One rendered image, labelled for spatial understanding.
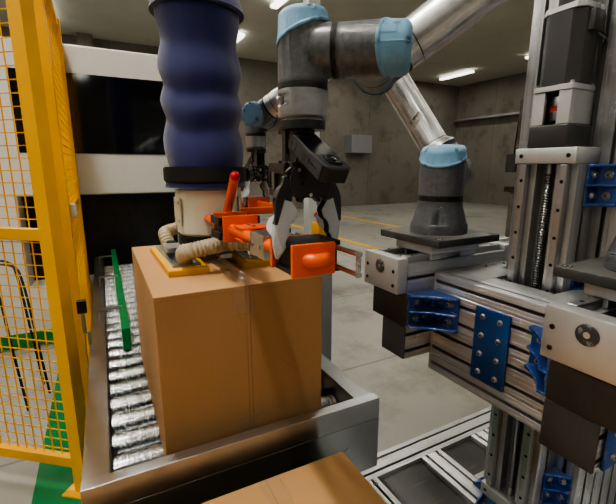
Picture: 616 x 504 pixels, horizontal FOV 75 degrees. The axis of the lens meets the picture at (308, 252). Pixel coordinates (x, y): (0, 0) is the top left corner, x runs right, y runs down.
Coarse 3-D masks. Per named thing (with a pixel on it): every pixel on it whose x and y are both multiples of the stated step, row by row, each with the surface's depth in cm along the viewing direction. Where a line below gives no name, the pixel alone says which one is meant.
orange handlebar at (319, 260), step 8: (248, 208) 124; (256, 208) 125; (264, 208) 126; (272, 208) 128; (208, 216) 104; (232, 224) 88; (248, 224) 85; (256, 224) 85; (232, 232) 86; (240, 232) 81; (248, 232) 79; (240, 240) 82; (248, 240) 78; (264, 248) 71; (304, 256) 58; (312, 256) 58; (320, 256) 58; (328, 256) 59; (304, 264) 58; (312, 264) 58; (320, 264) 58; (328, 264) 59
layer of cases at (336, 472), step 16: (320, 464) 92; (336, 464) 92; (352, 464) 92; (272, 480) 87; (288, 480) 87; (304, 480) 87; (320, 480) 87; (336, 480) 87; (352, 480) 87; (224, 496) 83; (240, 496) 83; (256, 496) 83; (272, 496) 83; (288, 496) 83; (304, 496) 83; (320, 496) 83; (336, 496) 83; (352, 496) 83; (368, 496) 83
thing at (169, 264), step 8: (152, 248) 123; (160, 248) 120; (160, 256) 112; (168, 256) 109; (160, 264) 107; (168, 264) 103; (176, 264) 100; (184, 264) 100; (192, 264) 101; (200, 264) 102; (168, 272) 96; (176, 272) 97; (184, 272) 98; (192, 272) 99; (200, 272) 100; (208, 272) 101
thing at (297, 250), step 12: (288, 240) 62; (300, 240) 61; (312, 240) 61; (324, 240) 62; (288, 252) 62; (300, 252) 58; (312, 252) 59; (276, 264) 65; (288, 264) 62; (300, 264) 58; (300, 276) 59
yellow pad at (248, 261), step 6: (234, 252) 116; (240, 252) 115; (246, 252) 115; (228, 258) 117; (234, 258) 112; (240, 258) 109; (246, 258) 108; (252, 258) 109; (258, 258) 109; (240, 264) 107; (246, 264) 105; (252, 264) 106; (258, 264) 107; (264, 264) 108; (270, 264) 109
